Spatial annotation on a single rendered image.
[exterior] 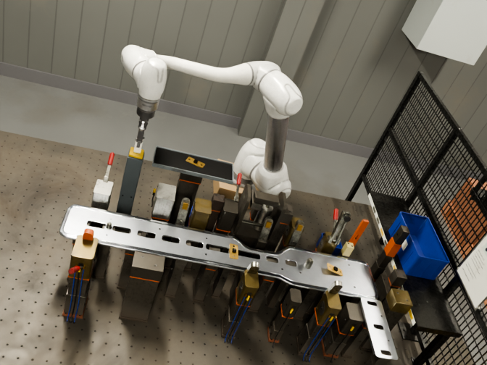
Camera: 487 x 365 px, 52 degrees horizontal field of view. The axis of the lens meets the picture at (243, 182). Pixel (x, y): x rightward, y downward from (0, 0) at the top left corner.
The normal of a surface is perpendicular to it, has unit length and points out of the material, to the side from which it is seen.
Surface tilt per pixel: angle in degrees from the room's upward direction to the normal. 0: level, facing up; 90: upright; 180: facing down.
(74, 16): 90
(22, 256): 0
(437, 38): 90
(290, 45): 90
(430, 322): 0
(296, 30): 90
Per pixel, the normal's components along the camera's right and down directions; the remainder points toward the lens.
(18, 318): 0.29, -0.76
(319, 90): 0.07, 0.63
